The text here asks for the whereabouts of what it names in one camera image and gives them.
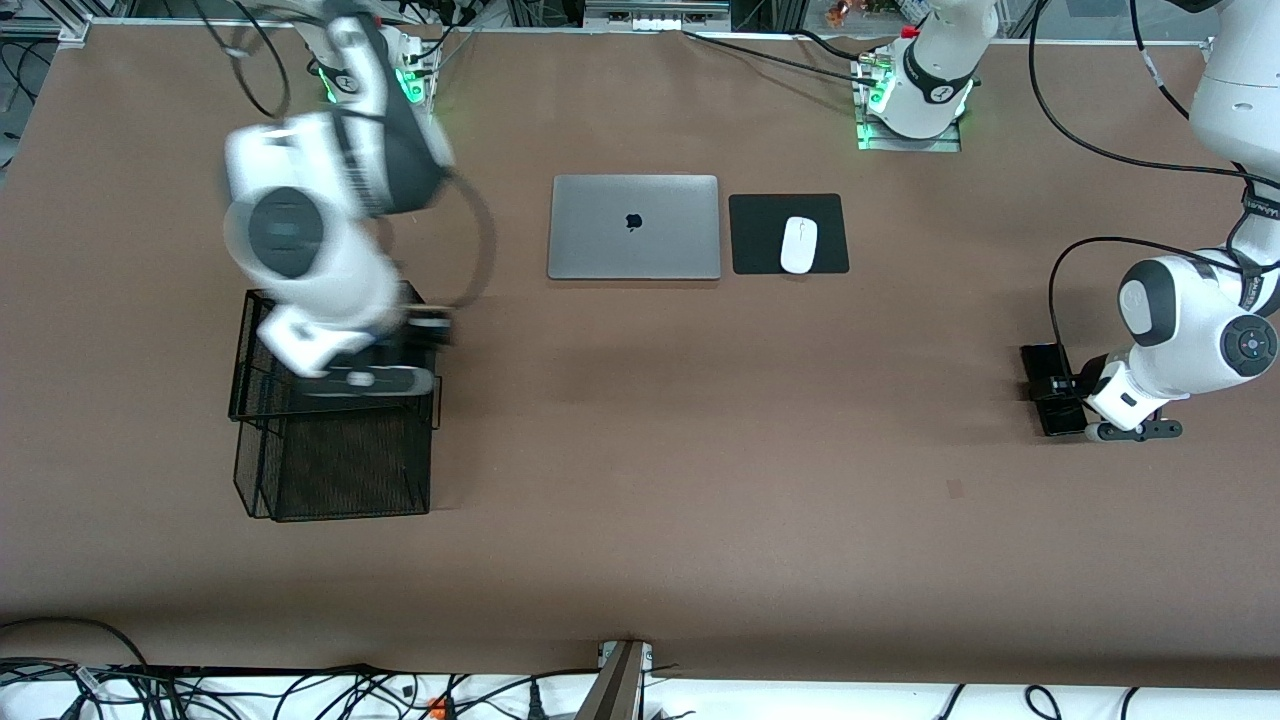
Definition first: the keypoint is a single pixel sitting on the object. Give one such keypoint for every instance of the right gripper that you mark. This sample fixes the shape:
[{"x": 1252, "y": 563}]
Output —
[{"x": 418, "y": 330}]

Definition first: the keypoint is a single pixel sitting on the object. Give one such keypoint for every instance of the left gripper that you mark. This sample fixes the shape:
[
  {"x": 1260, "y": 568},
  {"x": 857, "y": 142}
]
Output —
[{"x": 1084, "y": 386}]

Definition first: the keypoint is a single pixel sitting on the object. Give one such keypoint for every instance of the black slab smartphone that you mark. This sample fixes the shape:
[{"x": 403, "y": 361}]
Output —
[{"x": 1060, "y": 418}]

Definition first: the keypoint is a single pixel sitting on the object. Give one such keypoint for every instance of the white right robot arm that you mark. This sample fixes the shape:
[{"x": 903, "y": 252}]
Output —
[{"x": 330, "y": 170}]

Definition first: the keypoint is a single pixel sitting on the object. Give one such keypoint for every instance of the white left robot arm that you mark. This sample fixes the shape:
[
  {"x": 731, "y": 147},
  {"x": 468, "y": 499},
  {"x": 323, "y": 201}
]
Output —
[{"x": 1240, "y": 110}]

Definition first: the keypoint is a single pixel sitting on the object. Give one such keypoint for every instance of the silver closed laptop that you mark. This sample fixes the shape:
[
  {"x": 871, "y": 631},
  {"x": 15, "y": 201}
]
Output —
[{"x": 633, "y": 245}]

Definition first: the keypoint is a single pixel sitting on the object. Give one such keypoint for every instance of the white computer mouse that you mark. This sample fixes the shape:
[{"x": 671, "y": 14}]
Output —
[{"x": 798, "y": 245}]

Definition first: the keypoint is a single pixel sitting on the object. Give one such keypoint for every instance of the black mouse pad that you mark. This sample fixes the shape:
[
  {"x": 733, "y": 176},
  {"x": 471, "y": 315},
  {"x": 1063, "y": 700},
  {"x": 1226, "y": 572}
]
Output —
[{"x": 755, "y": 235}]

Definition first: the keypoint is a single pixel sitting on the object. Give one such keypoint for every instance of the black power strip bar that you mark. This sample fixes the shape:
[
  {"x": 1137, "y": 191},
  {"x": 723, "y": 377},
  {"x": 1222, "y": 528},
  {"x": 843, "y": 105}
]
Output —
[{"x": 250, "y": 669}]

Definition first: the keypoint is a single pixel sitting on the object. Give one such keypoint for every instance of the grey socket box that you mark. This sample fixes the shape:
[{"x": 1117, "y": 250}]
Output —
[{"x": 655, "y": 10}]

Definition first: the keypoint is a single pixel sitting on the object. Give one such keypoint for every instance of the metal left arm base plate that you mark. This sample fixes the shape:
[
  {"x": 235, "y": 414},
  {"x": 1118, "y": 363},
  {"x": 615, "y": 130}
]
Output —
[{"x": 945, "y": 145}]

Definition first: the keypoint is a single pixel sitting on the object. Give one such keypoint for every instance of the aluminium camera post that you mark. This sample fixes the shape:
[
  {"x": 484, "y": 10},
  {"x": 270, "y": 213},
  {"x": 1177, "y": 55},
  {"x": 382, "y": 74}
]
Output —
[{"x": 615, "y": 690}]

